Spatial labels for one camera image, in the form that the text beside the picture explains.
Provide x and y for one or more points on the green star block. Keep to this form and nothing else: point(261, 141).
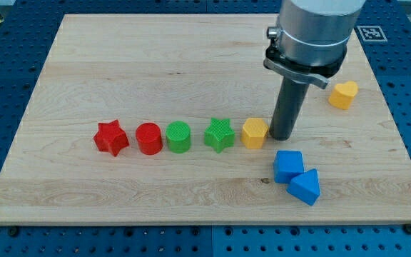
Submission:
point(219, 135)

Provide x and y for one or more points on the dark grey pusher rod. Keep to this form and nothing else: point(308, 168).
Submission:
point(290, 100)

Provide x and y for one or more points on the white fiducial marker tag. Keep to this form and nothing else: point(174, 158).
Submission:
point(371, 33)

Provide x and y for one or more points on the blue triangle block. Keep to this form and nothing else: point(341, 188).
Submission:
point(306, 187)

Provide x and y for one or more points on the black clamp with silver lever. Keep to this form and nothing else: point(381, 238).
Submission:
point(316, 75)

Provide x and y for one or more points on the green cylinder block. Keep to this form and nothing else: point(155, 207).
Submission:
point(178, 135)

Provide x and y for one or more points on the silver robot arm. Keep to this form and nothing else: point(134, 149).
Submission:
point(308, 45)

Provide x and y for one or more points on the red cylinder block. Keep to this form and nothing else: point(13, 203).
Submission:
point(148, 136)

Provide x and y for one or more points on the yellow heart block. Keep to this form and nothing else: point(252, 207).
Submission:
point(343, 95)

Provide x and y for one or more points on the red star block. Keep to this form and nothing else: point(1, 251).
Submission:
point(111, 138)

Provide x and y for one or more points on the blue cube block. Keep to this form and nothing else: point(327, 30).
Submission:
point(287, 165)

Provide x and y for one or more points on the yellow hexagon block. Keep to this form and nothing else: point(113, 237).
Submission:
point(254, 133)

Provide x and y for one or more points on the wooden board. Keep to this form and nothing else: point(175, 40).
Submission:
point(164, 68)

